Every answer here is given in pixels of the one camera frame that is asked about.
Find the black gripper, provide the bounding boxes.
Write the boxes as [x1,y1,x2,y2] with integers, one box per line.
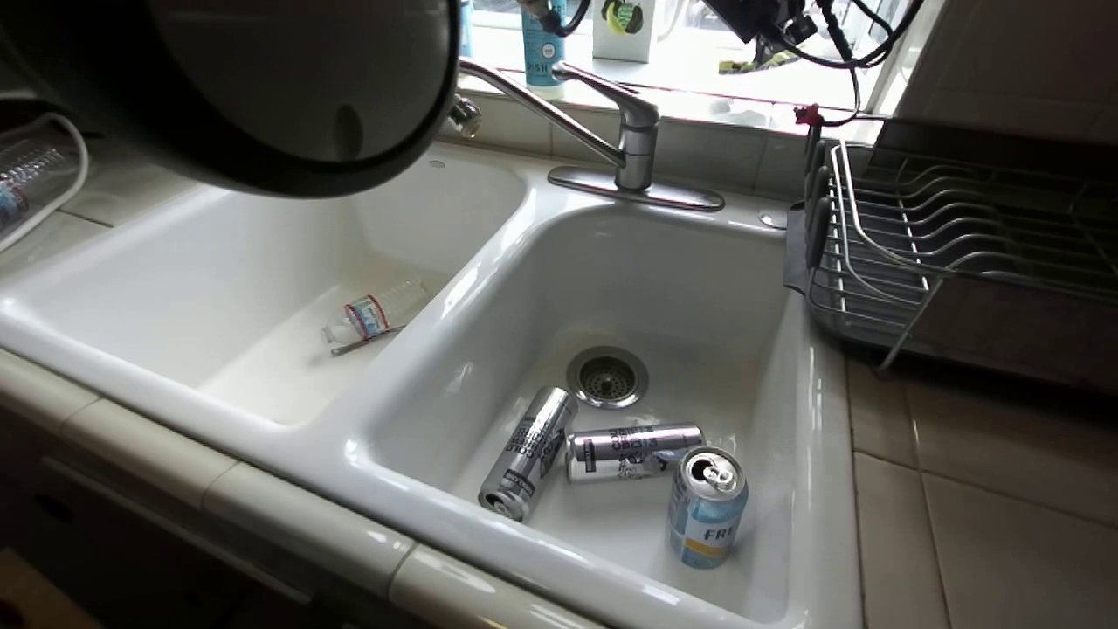
[705,0,816,48]

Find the teal bottle on sill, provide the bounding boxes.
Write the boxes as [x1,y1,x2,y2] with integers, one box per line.
[519,0,566,86]

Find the chrome sink faucet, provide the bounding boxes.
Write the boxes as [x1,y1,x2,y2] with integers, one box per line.
[446,55,727,213]

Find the right basin drain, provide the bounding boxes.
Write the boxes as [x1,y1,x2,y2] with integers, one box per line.
[566,347,649,409]

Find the white double kitchen sink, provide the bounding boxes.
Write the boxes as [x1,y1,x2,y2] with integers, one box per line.
[2,146,860,629]

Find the silver beverage can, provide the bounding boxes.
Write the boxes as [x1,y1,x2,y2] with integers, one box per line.
[479,386,574,522]
[566,425,705,483]

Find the blue and silver soda can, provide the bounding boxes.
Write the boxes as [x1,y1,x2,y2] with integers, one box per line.
[669,449,749,569]

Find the clear plastic cup red stripe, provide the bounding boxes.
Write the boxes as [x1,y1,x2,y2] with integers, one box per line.
[320,279,432,353]

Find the clear plastic water bottle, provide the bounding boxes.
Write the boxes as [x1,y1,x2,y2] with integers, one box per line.
[0,111,92,253]

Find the black cables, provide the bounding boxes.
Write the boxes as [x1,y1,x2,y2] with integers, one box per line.
[800,0,929,119]

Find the black wire dish rack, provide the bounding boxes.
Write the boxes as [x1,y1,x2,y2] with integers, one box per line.
[785,123,1118,394]

